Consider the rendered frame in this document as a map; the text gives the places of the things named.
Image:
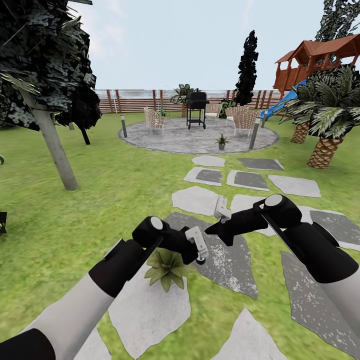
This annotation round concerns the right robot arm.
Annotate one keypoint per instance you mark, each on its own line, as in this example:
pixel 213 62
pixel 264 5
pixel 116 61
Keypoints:
pixel 336 272

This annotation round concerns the charcoal grill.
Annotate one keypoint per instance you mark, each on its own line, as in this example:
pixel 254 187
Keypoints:
pixel 196 100

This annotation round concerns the pot plant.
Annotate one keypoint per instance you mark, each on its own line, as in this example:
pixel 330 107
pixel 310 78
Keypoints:
pixel 168 266
pixel 222 142

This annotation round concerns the insectifuge atomizer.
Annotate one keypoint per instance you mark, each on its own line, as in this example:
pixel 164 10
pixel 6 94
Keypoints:
pixel 200 260

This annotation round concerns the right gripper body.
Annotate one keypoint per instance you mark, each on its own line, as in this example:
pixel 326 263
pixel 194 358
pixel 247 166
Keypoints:
pixel 233 227

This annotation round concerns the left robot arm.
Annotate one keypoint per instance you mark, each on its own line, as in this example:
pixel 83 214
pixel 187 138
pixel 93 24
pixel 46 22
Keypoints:
pixel 60 333

